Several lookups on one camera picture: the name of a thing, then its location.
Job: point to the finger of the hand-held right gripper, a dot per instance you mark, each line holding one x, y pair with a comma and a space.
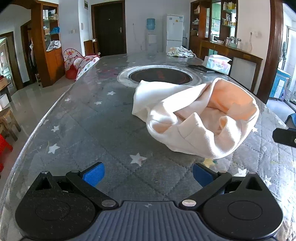
285, 138

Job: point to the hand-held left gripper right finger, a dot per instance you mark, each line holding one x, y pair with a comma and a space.
203, 175

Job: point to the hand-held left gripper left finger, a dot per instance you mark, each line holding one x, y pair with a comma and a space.
93, 174

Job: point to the cream knit garment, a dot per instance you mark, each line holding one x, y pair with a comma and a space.
196, 129

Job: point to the hanging clothes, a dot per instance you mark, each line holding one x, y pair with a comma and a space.
282, 52

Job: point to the dark blue cloth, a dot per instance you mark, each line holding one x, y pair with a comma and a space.
291, 119

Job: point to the light blue cabinet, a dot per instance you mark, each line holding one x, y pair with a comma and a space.
279, 83

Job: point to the wooden sideboard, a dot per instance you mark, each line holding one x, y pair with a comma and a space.
242, 55

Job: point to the red plastic stool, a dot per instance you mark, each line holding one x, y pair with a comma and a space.
4, 143

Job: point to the tissue pack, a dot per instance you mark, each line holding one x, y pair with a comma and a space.
217, 66

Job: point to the red plastic basin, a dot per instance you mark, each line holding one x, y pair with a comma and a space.
70, 73

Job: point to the wooden stool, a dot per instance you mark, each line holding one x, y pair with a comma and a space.
7, 115

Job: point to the black remote control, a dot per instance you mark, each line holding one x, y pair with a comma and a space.
198, 68

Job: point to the round built-in induction cooker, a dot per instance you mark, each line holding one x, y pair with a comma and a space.
161, 75

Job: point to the polka dot play tent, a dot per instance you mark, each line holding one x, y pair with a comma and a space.
87, 64

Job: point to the wooden shelf cabinet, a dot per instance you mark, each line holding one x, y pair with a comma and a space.
55, 67

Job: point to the small white appliance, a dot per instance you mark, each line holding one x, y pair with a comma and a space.
217, 39

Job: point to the patterned cloth pile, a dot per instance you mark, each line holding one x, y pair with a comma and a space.
180, 52

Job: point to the brown folding table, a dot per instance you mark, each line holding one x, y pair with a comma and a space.
89, 47

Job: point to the tall wooden display cabinet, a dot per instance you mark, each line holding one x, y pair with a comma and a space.
201, 34

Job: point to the white plastic bag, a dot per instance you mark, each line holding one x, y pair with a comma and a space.
53, 45

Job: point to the wooden room door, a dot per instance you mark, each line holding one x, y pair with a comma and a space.
11, 62

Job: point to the white water dispenser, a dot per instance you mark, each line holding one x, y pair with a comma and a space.
151, 41

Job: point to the dark entrance door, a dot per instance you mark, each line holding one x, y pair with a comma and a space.
108, 30

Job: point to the white refrigerator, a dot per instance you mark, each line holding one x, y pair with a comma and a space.
174, 32

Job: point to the blue plastic bag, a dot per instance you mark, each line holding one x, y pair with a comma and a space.
55, 30

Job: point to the blue water bottle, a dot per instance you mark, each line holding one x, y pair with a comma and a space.
150, 24

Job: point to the dark wooden door frame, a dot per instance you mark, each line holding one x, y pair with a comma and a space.
275, 46

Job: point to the white wall socket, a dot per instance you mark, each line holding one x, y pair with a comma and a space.
254, 33

